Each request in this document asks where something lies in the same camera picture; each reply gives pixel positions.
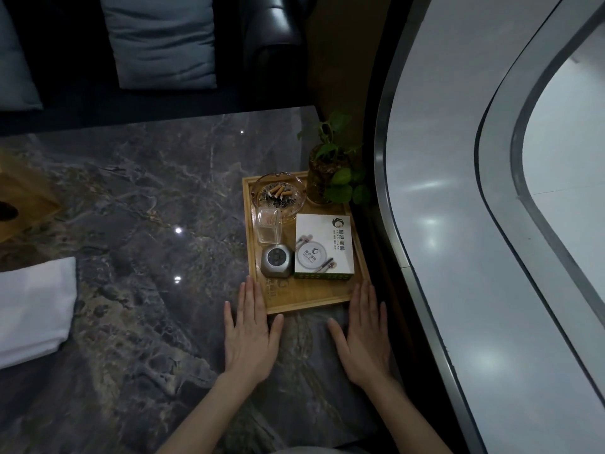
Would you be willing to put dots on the person's right forearm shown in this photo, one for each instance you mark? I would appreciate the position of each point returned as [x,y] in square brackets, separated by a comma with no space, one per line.
[401,416]

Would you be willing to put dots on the person's left hand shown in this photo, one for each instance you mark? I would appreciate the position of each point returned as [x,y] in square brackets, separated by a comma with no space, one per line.
[250,340]

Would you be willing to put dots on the large grey cushion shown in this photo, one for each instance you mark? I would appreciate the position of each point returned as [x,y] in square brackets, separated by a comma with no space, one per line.
[158,40]

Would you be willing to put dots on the pile of cigarette butts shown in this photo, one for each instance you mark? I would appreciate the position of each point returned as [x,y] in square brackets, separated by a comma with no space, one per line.
[280,194]

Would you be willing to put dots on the glass plant vase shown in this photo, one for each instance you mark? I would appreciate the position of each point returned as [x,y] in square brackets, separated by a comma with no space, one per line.
[320,182]

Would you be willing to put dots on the green leafy plant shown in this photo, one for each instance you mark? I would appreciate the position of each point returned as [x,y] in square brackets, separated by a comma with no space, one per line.
[340,177]

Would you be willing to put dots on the silver cube call button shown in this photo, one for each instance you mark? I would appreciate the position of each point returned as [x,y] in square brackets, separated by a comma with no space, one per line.
[276,262]

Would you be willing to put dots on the person's left little finger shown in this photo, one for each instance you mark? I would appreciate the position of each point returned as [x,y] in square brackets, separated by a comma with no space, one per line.
[228,319]

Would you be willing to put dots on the white folded towel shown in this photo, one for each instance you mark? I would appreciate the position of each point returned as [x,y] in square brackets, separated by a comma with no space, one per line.
[33,312]

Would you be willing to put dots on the glass ashtray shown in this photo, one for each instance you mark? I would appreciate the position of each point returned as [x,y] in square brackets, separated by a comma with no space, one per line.
[294,203]

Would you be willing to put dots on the person's right hand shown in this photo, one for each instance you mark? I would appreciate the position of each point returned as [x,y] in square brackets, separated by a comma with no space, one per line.
[366,347]

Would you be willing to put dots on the person's right little finger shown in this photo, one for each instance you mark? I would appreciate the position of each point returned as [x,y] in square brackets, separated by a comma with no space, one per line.
[384,320]

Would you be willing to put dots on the clear plastic toothpick holder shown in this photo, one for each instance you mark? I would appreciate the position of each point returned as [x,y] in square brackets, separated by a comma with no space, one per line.
[267,226]

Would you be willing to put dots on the wooden tray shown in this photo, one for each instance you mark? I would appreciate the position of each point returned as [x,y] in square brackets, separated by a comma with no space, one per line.
[312,293]

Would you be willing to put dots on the wooden tissue box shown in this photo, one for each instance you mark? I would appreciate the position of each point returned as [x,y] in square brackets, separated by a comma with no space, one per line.
[28,198]

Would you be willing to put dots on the person's left thumb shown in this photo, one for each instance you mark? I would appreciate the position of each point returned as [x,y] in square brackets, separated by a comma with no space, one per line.
[277,330]

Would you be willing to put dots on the person's left middle finger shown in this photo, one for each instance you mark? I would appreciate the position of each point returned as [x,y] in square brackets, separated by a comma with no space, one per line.
[251,300]

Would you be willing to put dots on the person's left forearm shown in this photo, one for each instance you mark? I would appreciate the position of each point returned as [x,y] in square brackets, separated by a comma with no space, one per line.
[208,416]

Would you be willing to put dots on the person's right middle finger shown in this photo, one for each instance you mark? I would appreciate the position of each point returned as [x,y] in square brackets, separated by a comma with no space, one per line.
[365,303]

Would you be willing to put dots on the white printed box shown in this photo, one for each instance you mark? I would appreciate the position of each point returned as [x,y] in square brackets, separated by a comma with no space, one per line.
[324,245]

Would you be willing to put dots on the person's right thumb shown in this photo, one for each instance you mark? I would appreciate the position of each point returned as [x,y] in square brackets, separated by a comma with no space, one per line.
[338,334]

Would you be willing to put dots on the black leather sofa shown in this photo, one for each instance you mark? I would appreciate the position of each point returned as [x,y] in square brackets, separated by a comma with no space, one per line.
[274,42]

